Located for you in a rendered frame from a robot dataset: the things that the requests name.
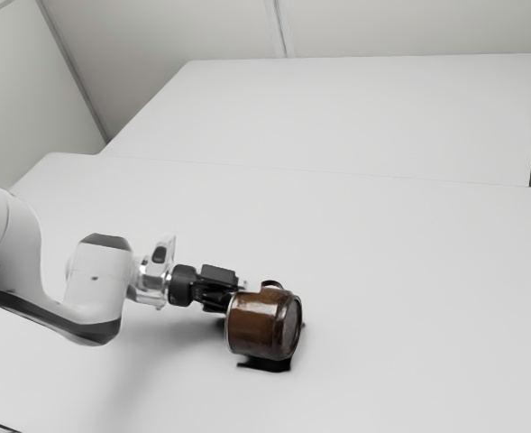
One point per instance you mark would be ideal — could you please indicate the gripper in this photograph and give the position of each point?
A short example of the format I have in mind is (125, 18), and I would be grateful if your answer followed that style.
(193, 284)

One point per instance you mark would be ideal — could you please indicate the brown mug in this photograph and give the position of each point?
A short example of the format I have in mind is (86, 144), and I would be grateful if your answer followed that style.
(260, 322)

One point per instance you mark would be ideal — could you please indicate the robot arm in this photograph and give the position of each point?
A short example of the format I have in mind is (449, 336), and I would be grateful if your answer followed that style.
(89, 279)

